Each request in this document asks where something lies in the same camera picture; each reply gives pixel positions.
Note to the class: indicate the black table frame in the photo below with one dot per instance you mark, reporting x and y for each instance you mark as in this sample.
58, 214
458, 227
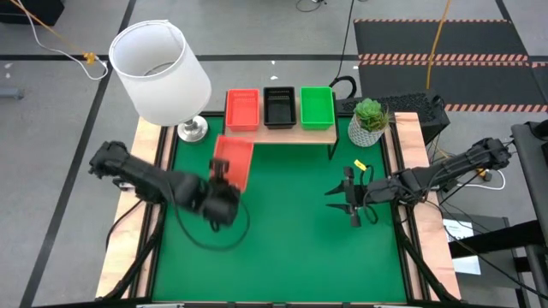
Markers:
274, 304

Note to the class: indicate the wooden table side board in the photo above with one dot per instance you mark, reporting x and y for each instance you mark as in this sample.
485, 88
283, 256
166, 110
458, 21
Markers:
411, 137
147, 130

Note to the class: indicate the black hazard-striped floor mat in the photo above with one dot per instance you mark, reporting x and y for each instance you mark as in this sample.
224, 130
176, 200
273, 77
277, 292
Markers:
479, 83
479, 40

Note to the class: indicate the black box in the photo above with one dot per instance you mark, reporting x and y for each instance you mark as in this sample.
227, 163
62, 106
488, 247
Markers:
30, 10

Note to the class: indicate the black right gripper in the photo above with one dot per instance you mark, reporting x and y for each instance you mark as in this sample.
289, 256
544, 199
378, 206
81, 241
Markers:
377, 192

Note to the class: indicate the green plastic basket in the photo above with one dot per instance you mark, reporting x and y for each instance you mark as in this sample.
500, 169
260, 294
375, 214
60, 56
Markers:
317, 109

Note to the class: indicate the black plastic basket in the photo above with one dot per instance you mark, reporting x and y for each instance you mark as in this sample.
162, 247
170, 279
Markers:
279, 113

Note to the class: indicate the black keyboard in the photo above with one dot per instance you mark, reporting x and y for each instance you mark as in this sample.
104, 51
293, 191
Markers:
411, 102

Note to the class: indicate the grey floor object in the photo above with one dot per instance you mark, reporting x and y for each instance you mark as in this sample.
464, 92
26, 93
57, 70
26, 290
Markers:
10, 93

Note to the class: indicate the potted plant in patterned pot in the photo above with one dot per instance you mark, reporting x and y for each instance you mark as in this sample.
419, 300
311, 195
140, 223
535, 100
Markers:
368, 115

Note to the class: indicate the black cart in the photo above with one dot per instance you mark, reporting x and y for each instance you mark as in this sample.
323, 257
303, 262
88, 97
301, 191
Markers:
531, 171

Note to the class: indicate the black metal beam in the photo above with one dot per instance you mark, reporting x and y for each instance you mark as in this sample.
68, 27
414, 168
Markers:
505, 237

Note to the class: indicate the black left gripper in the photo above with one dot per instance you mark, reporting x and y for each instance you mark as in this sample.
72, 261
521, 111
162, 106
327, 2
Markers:
220, 205

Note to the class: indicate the red plastic basket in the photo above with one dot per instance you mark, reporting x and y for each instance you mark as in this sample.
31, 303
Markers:
242, 113
237, 158

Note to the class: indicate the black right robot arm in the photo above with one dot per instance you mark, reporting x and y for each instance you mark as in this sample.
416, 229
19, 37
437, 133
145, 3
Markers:
454, 167

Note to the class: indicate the wooden shelf with black frame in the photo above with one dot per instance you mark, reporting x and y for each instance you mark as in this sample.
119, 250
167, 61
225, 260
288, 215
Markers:
291, 136

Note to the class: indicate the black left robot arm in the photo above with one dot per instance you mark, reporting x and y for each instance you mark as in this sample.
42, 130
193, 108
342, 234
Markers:
145, 175

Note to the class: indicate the white paper sheet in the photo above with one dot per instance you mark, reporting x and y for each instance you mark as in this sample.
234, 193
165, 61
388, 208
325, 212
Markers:
456, 229

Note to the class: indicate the white lamp shade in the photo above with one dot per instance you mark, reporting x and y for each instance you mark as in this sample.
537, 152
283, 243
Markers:
162, 94

